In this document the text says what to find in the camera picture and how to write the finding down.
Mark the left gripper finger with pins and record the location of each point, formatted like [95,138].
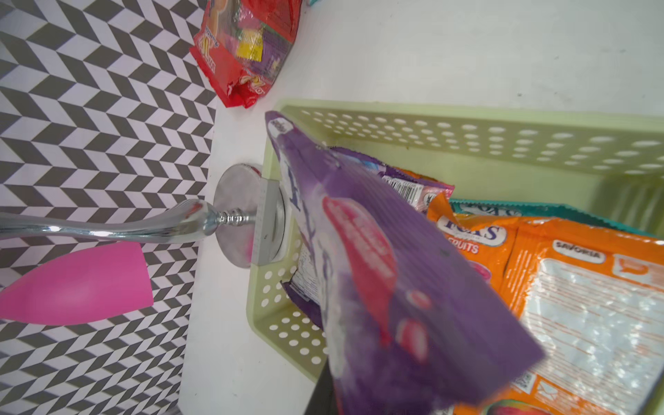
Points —
[323,399]

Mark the purple candy bag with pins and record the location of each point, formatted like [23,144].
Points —
[417,190]
[410,326]

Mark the teal candy bag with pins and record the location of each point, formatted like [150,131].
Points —
[533,209]

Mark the red candy bag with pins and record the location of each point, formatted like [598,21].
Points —
[242,46]

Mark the light green plastic basket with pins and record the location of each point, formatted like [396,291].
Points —
[611,166]

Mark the orange yellow Fox's candy bag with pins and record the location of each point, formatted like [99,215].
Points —
[486,241]

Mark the silver metal glass rack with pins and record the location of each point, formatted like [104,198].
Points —
[247,217]

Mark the pink plastic wine glass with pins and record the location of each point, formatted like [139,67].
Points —
[81,287]

